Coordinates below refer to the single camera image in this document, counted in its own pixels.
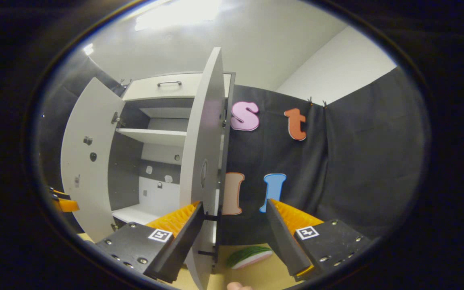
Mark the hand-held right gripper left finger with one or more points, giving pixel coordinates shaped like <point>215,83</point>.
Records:
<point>183,237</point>

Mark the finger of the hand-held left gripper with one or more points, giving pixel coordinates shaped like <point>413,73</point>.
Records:
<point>67,205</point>

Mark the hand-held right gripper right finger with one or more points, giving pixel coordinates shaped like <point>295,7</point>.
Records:
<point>284,241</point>

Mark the white cabinet door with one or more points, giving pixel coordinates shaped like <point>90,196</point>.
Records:
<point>95,189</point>
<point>204,133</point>

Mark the grey and white cabinet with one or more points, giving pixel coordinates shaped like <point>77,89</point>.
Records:
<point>125,177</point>

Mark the white cabinet shelf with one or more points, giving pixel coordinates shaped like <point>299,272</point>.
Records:
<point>155,137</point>
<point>135,213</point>

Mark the metal door hinge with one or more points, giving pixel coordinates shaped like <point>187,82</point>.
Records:
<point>116,119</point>

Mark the white cabinet drawer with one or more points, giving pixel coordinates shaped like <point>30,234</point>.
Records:
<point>155,90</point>

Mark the watermelon slice toy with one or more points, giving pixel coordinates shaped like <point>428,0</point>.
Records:
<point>248,255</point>

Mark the black backdrop cloth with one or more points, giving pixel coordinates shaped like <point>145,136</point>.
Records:
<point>357,161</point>
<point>54,108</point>

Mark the ceiling light panel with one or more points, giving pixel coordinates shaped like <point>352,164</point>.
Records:
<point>179,14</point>

